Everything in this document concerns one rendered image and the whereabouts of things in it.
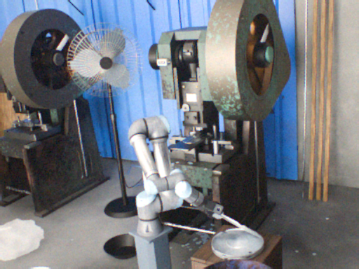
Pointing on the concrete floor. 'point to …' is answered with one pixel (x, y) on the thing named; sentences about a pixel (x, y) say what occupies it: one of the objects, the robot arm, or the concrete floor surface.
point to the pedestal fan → (92, 59)
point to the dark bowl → (120, 246)
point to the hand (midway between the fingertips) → (222, 216)
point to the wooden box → (207, 257)
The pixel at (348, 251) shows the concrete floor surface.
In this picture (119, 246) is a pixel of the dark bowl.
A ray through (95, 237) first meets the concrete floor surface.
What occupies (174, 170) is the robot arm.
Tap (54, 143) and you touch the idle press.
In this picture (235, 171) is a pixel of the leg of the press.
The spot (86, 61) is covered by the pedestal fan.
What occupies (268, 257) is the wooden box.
